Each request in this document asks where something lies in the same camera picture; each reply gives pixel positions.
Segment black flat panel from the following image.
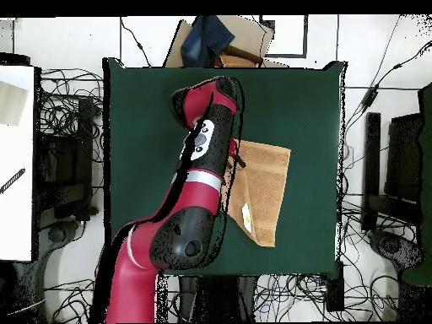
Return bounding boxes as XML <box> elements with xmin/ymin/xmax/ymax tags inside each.
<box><xmin>384</xmin><ymin>112</ymin><xmax>424</xmax><ymax>203</ymax></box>

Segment thin black cable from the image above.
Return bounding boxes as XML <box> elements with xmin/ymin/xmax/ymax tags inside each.
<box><xmin>120</xmin><ymin>16</ymin><xmax>152</xmax><ymax>68</ymax></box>

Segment folded orange-brown cloth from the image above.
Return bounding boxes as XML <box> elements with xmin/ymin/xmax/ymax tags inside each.
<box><xmin>215</xmin><ymin>45</ymin><xmax>265</xmax><ymax>68</ymax></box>

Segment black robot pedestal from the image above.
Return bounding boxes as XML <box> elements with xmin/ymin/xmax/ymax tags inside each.
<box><xmin>178</xmin><ymin>274</ymin><xmax>258</xmax><ymax>323</ymax></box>

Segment black cable with adapter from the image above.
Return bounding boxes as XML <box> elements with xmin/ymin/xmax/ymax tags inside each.
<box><xmin>343</xmin><ymin>40</ymin><xmax>432</xmax><ymax>136</ymax></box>

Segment black upright bar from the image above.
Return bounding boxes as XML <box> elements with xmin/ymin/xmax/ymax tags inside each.
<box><xmin>360</xmin><ymin>111</ymin><xmax>382</xmax><ymax>234</ymax></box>

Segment tan terry towel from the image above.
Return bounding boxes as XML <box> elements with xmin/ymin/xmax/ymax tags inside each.
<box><xmin>224</xmin><ymin>139</ymin><xmax>292</xmax><ymax>248</ymax></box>

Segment black power strip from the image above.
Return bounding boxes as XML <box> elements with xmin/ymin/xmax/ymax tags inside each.
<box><xmin>324</xmin><ymin>261</ymin><xmax>346</xmax><ymax>313</ymax></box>

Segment black equipment rack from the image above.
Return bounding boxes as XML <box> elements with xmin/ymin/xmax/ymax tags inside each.
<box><xmin>35</xmin><ymin>97</ymin><xmax>96</xmax><ymax>222</ymax></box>

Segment white desk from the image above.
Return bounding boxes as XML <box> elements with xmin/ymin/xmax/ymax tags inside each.
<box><xmin>0</xmin><ymin>65</ymin><xmax>36</xmax><ymax>262</ymax></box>

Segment brown cardboard box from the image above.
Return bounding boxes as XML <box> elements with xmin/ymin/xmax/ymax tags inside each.
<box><xmin>163</xmin><ymin>14</ymin><xmax>289</xmax><ymax>68</ymax></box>

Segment dark green table cloth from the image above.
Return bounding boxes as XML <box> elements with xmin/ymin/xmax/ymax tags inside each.
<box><xmin>102</xmin><ymin>57</ymin><xmax>347</xmax><ymax>279</ymax></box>

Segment black striped tool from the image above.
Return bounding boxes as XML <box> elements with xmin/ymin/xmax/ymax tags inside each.
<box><xmin>0</xmin><ymin>167</ymin><xmax>27</xmax><ymax>195</ymax></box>

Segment beige paper sheet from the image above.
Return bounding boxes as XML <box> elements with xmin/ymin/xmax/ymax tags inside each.
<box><xmin>0</xmin><ymin>80</ymin><xmax>29</xmax><ymax>127</ymax></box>

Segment blue denim jeans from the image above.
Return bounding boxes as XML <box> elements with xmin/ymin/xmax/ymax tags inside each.
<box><xmin>180</xmin><ymin>14</ymin><xmax>236</xmax><ymax>68</ymax></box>

